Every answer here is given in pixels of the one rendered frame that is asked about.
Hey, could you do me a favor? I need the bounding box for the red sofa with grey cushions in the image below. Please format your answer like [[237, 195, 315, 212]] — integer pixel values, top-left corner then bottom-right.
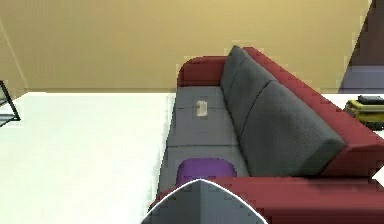
[[148, 44, 384, 224]]

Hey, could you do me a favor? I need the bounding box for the yellow box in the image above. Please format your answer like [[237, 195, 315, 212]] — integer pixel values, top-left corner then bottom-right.
[[343, 99, 384, 131]]

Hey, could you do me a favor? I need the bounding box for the black flat box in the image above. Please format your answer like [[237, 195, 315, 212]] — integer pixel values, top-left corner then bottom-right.
[[357, 94, 384, 106]]

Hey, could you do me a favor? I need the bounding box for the pale remote control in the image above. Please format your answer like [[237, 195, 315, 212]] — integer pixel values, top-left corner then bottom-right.
[[196, 100, 209, 117]]

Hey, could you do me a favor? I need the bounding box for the purple pillow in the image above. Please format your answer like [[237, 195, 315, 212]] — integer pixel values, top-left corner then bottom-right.
[[175, 157, 238, 187]]

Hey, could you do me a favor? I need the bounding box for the black frame stand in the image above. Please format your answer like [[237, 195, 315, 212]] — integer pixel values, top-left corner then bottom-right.
[[0, 80, 22, 128]]

